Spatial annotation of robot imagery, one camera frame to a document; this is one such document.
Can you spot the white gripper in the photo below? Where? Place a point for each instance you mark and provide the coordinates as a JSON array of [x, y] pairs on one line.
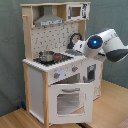
[[79, 46]]

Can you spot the white oven door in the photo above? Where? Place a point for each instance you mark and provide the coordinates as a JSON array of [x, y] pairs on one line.
[[70, 103]]

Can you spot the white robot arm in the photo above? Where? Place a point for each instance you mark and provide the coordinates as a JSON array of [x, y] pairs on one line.
[[107, 42]]

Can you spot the wooden toy kitchen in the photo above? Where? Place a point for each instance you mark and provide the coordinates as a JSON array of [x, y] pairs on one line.
[[39, 78]]

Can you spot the black toy faucet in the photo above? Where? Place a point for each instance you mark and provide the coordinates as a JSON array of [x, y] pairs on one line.
[[71, 44]]

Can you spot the grey toy sink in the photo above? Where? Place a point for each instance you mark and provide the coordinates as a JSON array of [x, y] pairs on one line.
[[73, 52]]

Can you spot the right oven knob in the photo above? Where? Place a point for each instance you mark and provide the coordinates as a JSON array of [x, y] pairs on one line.
[[74, 69]]

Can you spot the oven knob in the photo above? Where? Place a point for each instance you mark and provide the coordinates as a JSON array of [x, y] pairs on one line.
[[74, 69], [56, 75]]

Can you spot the toy microwave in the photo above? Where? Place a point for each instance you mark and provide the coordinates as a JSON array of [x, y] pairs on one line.
[[78, 11]]

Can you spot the small steel pot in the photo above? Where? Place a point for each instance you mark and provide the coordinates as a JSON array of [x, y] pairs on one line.
[[46, 56]]

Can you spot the black toy stovetop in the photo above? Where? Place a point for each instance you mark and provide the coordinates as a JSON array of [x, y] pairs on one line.
[[57, 58]]

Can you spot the left oven knob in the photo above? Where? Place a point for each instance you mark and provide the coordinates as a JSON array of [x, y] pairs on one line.
[[56, 75]]

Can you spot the grey range hood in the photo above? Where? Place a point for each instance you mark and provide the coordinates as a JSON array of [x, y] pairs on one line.
[[48, 18]]

